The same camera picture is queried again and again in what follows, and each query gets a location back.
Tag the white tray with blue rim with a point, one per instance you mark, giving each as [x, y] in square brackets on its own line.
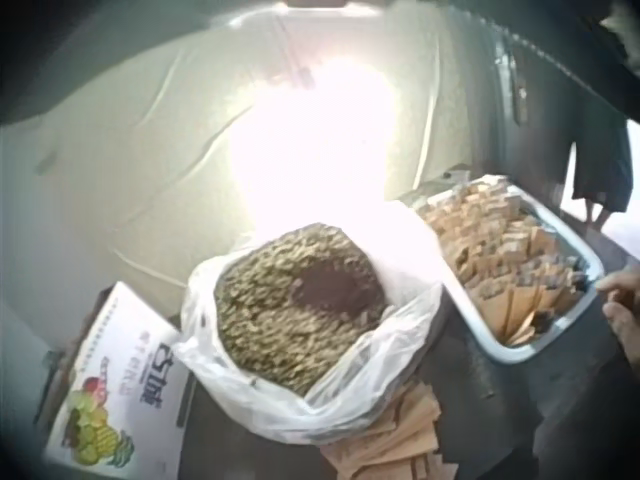
[480, 330]

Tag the person's right fingers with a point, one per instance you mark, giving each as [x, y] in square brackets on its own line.
[620, 287]

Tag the white carton with fruit print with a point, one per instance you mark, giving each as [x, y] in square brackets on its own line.
[125, 380]

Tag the person's right hand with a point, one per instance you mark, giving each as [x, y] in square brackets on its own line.
[627, 315]

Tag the heap of green-brown dried leaves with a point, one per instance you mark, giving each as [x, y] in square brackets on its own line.
[280, 310]

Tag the clear plastic bag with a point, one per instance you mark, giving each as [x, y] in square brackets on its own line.
[350, 370]

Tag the pile of flat brown envelopes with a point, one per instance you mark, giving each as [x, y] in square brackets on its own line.
[400, 440]

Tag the row of filled brown packets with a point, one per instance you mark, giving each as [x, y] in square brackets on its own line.
[505, 250]

